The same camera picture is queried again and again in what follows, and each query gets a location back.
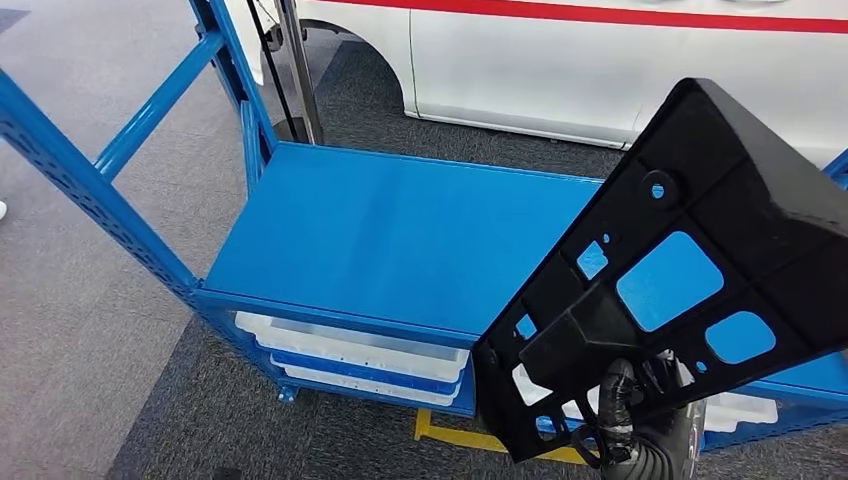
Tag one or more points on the white car with red stripe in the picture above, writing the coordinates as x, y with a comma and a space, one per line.
530, 66

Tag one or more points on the thin black rod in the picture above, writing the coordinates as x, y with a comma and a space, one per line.
272, 66

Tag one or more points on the steel stanchion pole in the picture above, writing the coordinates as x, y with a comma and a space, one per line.
298, 66

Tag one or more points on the black plastic mounting plate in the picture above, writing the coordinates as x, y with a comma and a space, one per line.
729, 152

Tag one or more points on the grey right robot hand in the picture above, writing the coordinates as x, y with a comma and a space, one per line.
669, 374

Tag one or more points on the translucent white plastic bin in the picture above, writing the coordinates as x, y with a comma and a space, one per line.
351, 348
371, 392
742, 407

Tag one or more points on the blue metal shelf rack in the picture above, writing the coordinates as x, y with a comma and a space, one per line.
397, 232

